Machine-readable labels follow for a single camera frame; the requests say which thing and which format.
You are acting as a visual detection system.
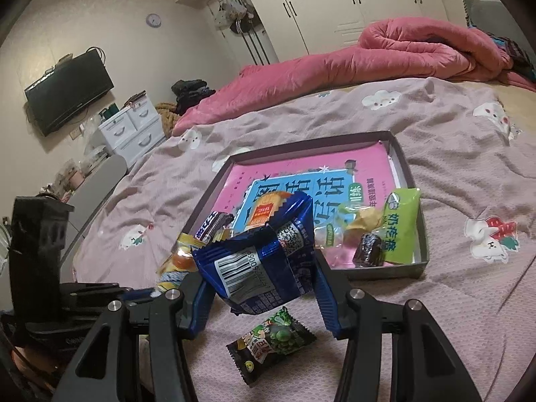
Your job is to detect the hanging bags on hooks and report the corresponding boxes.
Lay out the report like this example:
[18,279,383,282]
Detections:
[214,0,257,36]

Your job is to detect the green clear pastry packet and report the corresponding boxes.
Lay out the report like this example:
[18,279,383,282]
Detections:
[155,233,205,293]

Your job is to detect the pink red quilt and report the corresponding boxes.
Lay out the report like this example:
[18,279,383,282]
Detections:
[172,17,535,136]

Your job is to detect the grey padded headboard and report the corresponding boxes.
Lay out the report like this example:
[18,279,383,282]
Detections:
[462,0,535,62]

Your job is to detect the clear yellow snack packet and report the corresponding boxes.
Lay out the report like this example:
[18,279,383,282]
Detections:
[335,201,383,247]

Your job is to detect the green milk snack packet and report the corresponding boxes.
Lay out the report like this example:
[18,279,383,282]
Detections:
[383,188,421,265]

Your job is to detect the clear round cake packet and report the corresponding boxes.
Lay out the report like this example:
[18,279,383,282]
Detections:
[314,222,343,249]

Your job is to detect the green pea snack packet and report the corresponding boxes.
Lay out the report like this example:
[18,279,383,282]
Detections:
[226,307,317,386]

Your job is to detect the brown plush toy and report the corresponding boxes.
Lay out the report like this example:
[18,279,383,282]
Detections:
[155,103,180,139]

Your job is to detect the pink patterned bed sheet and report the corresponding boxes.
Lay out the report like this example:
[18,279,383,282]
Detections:
[74,78,535,401]

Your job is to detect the dark shallow box tray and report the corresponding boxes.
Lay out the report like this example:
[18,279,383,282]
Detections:
[183,131,429,280]

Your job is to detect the cream wardrobe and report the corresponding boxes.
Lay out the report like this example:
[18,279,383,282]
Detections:
[167,0,452,68]

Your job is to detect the small dark chocolate candy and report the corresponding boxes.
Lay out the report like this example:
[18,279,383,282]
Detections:
[352,232,384,268]

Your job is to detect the orange cracker packet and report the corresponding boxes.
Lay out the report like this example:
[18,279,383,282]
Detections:
[245,191,291,230]

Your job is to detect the pink blue children's book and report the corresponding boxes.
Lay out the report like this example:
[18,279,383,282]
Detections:
[213,142,397,270]

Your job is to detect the round wall clock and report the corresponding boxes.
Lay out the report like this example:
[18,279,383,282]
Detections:
[145,13,162,28]

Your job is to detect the blue foil snack packet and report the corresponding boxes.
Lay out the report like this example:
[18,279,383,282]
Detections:
[193,192,315,315]

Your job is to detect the white drawer cabinet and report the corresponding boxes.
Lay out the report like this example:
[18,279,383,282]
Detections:
[94,94,164,169]

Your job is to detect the dark candy wrapper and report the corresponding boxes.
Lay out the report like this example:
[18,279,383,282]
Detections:
[194,211,235,244]

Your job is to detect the black folded clothes pile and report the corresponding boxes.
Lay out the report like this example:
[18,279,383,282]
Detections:
[171,79,215,115]

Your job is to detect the dark clothes on pillow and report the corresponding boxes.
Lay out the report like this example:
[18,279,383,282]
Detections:
[490,33,535,92]

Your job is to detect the black wall television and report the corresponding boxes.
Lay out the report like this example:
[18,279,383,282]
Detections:
[24,49,114,137]

